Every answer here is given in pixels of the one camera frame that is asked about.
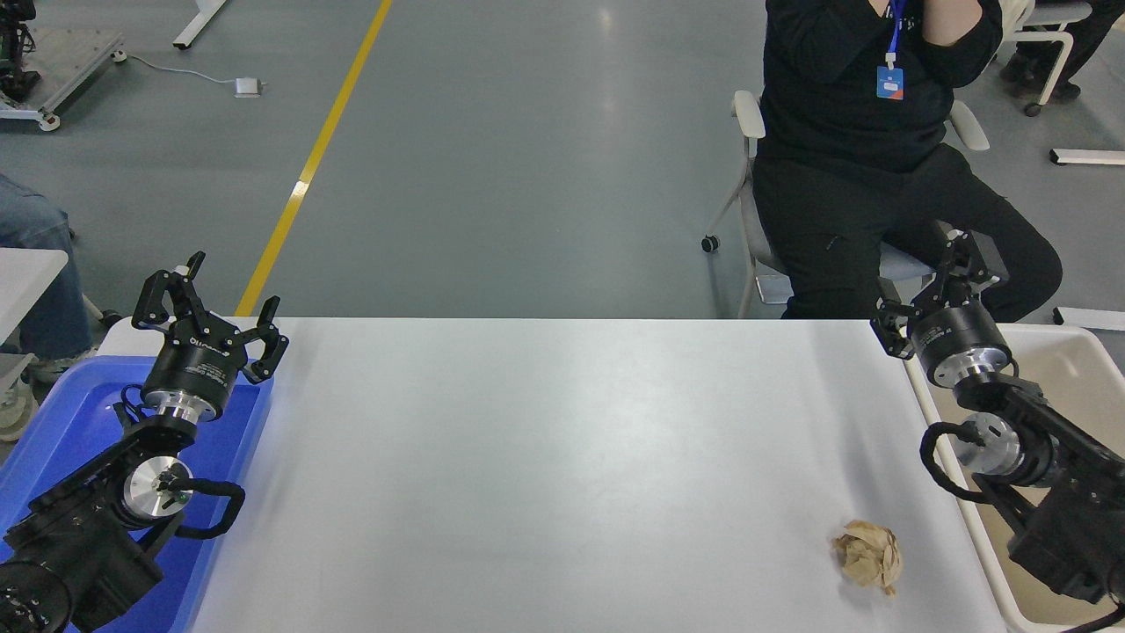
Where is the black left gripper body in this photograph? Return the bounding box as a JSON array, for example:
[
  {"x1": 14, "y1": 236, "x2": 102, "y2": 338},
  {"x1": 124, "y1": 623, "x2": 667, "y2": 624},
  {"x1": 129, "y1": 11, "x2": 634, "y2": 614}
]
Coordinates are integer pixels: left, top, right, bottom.
[{"x1": 141, "y1": 322, "x2": 245, "y2": 416}]

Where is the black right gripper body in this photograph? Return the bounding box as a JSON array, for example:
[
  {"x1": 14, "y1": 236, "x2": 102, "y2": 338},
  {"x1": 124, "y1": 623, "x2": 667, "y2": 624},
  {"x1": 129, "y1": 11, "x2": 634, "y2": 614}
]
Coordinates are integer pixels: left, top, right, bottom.
[{"x1": 904, "y1": 302, "x2": 1013, "y2": 382}]

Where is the tan paper ball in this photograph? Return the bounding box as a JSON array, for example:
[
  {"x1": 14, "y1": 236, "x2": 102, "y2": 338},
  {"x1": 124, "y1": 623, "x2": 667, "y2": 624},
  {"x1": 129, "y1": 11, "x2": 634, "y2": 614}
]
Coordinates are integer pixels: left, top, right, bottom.
[{"x1": 831, "y1": 520, "x2": 904, "y2": 596}]

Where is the person beside small table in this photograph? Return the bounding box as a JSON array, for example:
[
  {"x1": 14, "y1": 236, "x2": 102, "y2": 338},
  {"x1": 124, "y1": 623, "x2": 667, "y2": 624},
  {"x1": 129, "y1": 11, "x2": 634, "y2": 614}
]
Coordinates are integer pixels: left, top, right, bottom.
[{"x1": 0, "y1": 174, "x2": 100, "y2": 384}]

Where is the large pale plastic bin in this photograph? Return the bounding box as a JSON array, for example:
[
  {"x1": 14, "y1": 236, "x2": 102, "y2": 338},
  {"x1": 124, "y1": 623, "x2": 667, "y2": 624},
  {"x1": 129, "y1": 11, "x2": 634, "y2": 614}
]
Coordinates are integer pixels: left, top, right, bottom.
[{"x1": 904, "y1": 324, "x2": 1125, "y2": 633}]

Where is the blue plastic tray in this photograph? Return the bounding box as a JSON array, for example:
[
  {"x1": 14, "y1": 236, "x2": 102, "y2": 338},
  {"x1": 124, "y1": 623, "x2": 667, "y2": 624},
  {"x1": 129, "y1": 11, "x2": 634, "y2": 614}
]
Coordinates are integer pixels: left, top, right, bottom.
[{"x1": 0, "y1": 355, "x2": 274, "y2": 633}]

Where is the small white side table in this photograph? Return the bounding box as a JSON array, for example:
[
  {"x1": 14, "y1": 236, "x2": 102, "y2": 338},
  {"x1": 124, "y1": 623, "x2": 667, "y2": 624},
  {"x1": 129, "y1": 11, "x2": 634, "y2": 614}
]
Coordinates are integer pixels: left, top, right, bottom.
[{"x1": 0, "y1": 249, "x2": 69, "y2": 346}]

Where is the white table leg base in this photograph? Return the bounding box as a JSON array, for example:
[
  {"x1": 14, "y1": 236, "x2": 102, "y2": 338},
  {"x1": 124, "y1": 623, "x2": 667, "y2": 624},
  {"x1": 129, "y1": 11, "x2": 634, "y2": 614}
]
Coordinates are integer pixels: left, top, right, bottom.
[{"x1": 0, "y1": 352, "x2": 40, "y2": 442}]

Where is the seated person with badge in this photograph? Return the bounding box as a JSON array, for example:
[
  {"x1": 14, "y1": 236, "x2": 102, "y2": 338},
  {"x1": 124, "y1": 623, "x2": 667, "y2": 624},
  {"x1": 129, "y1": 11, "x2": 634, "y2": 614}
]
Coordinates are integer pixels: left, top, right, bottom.
[{"x1": 751, "y1": 0, "x2": 1063, "y2": 322}]

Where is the grey wheeled platform cart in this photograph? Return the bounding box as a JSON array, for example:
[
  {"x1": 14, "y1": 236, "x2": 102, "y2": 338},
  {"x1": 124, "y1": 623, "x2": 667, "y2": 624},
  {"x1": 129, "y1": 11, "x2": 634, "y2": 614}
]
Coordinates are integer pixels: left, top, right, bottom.
[{"x1": 0, "y1": 29, "x2": 127, "y2": 133}]

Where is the white wheeled office chair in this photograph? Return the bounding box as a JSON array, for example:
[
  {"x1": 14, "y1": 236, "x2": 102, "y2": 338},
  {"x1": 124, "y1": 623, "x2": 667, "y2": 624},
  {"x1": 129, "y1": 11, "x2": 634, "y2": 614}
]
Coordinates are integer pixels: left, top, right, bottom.
[{"x1": 700, "y1": 88, "x2": 990, "y2": 319}]

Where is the white chair with caster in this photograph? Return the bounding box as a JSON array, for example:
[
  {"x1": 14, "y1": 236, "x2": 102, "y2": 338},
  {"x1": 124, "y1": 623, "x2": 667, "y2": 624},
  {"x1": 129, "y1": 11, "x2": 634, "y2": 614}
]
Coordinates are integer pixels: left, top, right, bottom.
[{"x1": 1005, "y1": 0, "x2": 1093, "y2": 117}]

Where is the black machine on cart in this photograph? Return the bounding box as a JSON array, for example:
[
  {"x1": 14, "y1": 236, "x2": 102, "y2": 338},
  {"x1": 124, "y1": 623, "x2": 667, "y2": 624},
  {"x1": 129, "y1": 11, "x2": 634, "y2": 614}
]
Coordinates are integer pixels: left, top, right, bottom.
[{"x1": 0, "y1": 0, "x2": 41, "y2": 102}]

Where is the person behind white chair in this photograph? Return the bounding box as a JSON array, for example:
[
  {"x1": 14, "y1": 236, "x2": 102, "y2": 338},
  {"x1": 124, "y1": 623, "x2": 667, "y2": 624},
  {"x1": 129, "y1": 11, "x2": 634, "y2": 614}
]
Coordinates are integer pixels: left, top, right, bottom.
[{"x1": 1002, "y1": 0, "x2": 1125, "y2": 100}]

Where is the blue lanyard badge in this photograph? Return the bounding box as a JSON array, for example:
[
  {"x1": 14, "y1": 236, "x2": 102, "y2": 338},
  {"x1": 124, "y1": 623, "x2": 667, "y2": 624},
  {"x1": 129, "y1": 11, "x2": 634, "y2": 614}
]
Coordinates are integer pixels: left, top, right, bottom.
[{"x1": 876, "y1": 0, "x2": 908, "y2": 100}]

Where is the white floor cable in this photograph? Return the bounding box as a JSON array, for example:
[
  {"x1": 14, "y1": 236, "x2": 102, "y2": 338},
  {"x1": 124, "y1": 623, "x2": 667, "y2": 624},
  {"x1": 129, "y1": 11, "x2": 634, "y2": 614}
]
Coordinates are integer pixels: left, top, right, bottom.
[{"x1": 125, "y1": 55, "x2": 238, "y2": 88}]

